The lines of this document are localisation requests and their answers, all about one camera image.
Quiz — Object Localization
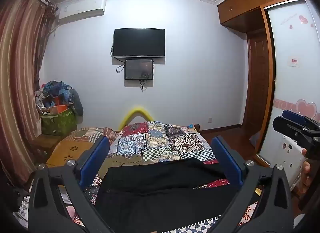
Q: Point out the black pants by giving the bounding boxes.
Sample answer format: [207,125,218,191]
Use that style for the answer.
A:
[95,158,238,232]

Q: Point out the person right hand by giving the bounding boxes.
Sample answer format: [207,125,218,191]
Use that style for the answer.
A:
[301,160,312,187]

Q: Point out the white suitcase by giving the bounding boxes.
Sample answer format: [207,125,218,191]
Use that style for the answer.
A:
[280,135,306,191]

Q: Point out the orange patterned sheet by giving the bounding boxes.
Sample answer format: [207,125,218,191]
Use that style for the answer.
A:
[46,127,118,167]

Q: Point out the white sliding wardrobe door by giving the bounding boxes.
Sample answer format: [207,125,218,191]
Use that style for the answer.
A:
[254,0,320,169]

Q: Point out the green storage bag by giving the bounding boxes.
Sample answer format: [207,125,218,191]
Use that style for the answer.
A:
[40,109,77,136]

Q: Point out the wooden wardrobe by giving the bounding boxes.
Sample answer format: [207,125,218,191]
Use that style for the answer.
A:
[216,0,306,140]

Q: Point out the pile of blue clothes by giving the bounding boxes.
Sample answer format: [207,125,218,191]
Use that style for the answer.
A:
[35,81,84,117]

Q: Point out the yellow curved pillow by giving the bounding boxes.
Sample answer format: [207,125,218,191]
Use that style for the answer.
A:
[118,107,154,131]

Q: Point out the small black monitor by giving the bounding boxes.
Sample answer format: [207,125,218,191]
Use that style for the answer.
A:
[124,59,154,81]

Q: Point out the striped red curtain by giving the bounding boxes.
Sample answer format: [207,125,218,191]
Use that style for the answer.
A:
[1,0,56,185]

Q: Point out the white air conditioner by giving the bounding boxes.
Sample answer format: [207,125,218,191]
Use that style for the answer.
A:
[59,0,106,23]

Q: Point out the black wall television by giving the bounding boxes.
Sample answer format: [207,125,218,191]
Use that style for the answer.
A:
[112,28,165,58]

